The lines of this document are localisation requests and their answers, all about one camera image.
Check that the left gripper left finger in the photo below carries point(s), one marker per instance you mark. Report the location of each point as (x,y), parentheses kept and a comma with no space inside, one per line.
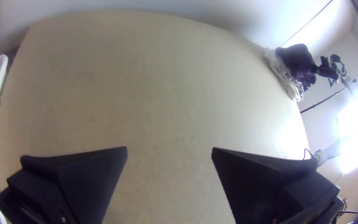
(73,186)

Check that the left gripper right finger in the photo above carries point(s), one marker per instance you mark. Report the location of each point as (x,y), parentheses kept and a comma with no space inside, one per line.
(259,186)

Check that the pile of folded clothes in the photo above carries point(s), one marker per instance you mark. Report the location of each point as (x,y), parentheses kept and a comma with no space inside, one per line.
(294,60)

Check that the black tripod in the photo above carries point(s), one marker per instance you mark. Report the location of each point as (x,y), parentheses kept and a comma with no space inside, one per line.
(328,70)

